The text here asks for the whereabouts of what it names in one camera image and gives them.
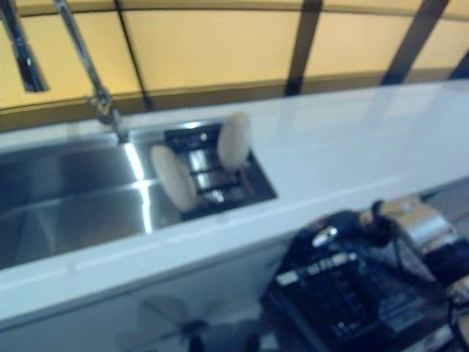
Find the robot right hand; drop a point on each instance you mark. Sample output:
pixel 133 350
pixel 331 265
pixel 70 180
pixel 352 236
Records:
pixel 381 225

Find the cream round plate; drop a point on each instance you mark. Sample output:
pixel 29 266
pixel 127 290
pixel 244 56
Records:
pixel 234 139
pixel 174 179

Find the black dishwasher plate rack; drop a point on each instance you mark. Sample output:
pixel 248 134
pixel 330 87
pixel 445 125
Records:
pixel 329 289

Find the open built-in dishwasher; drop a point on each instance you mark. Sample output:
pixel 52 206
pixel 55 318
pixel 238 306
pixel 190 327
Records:
pixel 329 293

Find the white cabinet door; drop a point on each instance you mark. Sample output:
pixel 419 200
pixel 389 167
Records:
pixel 220 293

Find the black sink dish rack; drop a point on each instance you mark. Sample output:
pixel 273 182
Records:
pixel 209 172

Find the stainless steel kitchen sink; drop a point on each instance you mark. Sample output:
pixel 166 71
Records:
pixel 73 205

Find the chrome faucet pipe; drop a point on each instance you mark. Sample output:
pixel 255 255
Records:
pixel 84 62

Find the dark window frame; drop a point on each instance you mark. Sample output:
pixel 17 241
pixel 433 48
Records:
pixel 302 47

